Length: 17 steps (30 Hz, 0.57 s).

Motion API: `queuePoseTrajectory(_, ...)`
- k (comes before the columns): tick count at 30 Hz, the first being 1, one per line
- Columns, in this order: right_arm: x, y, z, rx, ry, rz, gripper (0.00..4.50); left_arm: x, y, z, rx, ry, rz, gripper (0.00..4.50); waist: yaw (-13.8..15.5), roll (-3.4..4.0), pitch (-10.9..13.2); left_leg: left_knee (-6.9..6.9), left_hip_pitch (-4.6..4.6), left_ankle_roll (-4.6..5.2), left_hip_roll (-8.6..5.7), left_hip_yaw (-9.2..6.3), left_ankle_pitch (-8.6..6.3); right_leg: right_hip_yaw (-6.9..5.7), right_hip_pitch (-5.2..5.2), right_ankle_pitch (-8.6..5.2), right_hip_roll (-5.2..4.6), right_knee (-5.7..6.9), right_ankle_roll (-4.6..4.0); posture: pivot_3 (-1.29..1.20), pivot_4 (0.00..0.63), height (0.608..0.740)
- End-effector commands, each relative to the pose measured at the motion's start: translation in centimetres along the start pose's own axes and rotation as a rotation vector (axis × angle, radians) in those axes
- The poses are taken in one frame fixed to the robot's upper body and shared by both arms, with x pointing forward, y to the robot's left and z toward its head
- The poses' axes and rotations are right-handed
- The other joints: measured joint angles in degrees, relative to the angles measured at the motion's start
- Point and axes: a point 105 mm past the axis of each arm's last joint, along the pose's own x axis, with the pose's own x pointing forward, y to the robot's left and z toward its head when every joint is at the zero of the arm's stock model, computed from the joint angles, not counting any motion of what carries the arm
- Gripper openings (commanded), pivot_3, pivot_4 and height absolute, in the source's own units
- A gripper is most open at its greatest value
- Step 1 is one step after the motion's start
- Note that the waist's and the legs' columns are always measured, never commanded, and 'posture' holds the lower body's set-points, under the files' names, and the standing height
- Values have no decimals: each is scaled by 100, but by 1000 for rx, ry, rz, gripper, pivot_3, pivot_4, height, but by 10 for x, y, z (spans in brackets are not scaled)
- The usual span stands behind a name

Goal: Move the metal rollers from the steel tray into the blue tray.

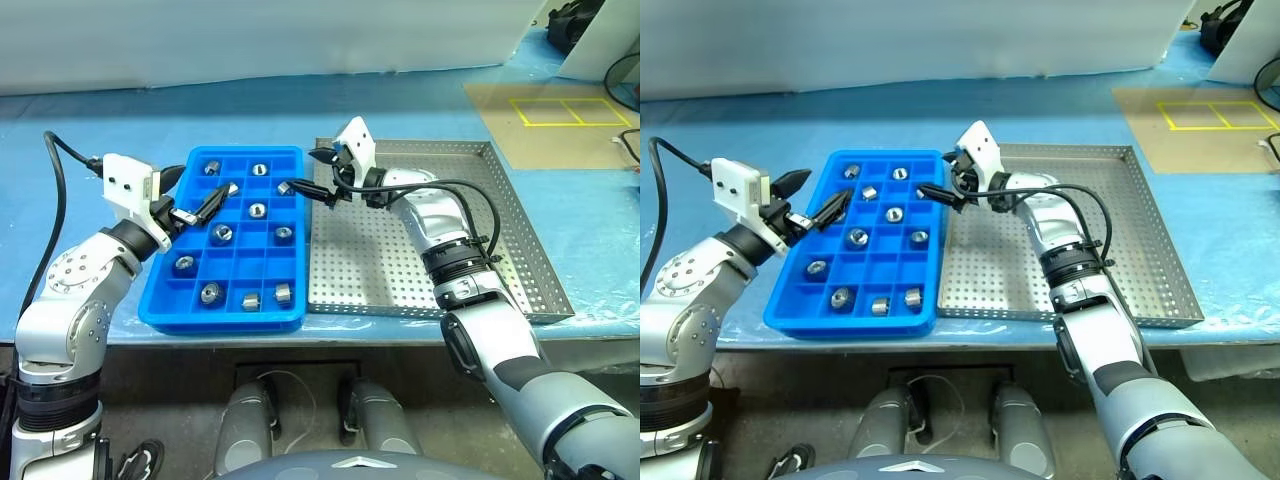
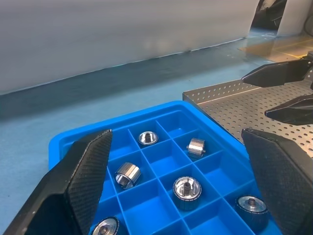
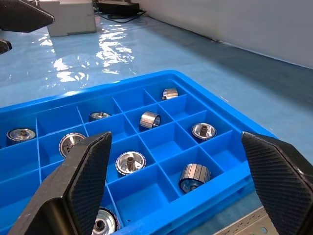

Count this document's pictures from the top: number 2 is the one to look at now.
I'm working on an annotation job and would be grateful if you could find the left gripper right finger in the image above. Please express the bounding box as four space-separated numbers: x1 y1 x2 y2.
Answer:
241 128 313 235

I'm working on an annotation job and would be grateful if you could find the blue compartment tray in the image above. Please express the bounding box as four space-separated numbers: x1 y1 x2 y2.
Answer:
48 100 279 235

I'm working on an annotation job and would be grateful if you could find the brown cardboard mat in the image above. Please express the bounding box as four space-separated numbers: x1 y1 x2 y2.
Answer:
238 35 313 62

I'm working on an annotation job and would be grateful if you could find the silver hex nut, left cell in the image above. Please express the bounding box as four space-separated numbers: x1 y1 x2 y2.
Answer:
114 162 143 189

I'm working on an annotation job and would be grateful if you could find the large white backdrop board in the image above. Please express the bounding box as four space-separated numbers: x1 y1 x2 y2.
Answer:
0 0 260 96

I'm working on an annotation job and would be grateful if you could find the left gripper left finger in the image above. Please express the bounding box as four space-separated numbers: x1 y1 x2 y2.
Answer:
0 129 113 235

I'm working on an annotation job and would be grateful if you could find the perforated steel tray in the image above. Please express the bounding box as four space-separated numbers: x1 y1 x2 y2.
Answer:
182 78 313 157

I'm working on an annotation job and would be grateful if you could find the black strapped device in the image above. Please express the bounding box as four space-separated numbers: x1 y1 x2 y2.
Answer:
251 0 288 27

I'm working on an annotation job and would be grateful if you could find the small white backdrop board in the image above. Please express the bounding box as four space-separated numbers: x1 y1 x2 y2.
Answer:
277 0 313 37

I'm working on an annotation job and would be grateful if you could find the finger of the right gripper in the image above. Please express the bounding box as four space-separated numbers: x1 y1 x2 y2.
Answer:
241 58 308 88
265 94 313 125

